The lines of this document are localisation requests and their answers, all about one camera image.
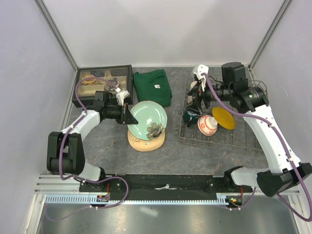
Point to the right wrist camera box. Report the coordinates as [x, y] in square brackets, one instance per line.
[198, 70]

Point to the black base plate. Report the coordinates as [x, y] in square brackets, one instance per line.
[178, 187]

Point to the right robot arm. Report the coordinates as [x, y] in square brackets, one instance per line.
[250, 102]

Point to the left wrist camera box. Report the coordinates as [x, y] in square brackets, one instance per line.
[121, 95]

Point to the white orange patterned bowl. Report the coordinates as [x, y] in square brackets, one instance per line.
[207, 125]

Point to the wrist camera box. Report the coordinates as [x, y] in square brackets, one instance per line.
[121, 95]
[198, 70]

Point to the yellow small plate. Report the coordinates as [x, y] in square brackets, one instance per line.
[224, 118]

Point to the black compartment box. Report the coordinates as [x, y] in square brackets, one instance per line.
[90, 80]

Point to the green folded t-shirt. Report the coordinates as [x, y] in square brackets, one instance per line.
[153, 86]

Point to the beige bird pattern plate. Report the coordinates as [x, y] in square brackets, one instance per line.
[145, 145]

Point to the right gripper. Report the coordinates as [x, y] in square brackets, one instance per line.
[195, 106]

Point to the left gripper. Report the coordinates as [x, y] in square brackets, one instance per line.
[126, 117]

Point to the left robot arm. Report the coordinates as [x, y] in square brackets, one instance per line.
[65, 153]

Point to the beige ceramic cup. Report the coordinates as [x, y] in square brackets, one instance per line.
[194, 85]

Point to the light green flower plate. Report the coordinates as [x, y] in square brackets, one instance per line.
[152, 120]

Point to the blue white cable duct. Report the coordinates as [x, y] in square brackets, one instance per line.
[103, 200]

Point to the dark green mug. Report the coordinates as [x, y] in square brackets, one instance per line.
[191, 116]

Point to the grey wire dish rack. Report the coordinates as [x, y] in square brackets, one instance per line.
[240, 139]

